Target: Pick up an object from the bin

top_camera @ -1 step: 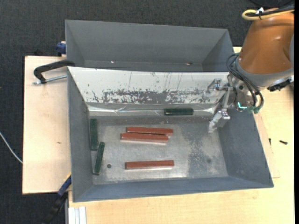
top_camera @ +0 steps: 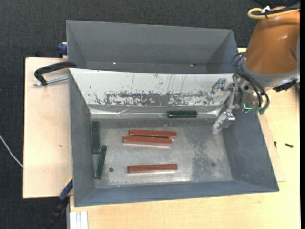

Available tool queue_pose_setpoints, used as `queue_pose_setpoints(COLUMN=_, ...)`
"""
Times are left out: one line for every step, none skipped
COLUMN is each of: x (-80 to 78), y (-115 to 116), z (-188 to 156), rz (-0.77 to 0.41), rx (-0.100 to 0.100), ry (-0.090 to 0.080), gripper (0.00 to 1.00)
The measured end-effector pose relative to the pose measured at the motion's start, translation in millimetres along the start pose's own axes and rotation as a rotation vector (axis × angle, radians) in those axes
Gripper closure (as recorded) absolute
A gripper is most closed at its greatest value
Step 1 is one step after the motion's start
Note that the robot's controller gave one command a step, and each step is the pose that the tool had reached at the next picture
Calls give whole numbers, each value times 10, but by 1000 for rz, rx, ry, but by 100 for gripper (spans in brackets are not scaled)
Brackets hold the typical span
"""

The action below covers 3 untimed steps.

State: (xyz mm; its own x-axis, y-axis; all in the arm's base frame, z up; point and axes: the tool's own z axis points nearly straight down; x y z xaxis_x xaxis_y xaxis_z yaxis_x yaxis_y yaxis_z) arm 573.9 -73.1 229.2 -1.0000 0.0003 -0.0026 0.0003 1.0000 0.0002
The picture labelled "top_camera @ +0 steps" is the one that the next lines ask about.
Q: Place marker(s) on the grey metal bin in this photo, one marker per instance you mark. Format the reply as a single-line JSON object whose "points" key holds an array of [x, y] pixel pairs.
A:
{"points": [[152, 151]]}

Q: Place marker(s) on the red-brown flat block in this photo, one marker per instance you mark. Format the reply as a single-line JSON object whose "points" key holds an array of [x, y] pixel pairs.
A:
{"points": [[152, 168], [152, 133], [146, 141]]}

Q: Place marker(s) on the dark green flat block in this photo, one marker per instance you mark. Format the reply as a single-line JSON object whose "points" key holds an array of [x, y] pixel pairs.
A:
{"points": [[95, 137], [182, 114], [101, 161]]}

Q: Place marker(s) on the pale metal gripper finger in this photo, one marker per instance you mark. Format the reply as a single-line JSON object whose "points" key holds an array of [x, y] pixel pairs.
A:
{"points": [[215, 93], [220, 124]]}

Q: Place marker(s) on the small black screw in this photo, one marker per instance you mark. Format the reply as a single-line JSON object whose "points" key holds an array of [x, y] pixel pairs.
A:
{"points": [[289, 145]]}

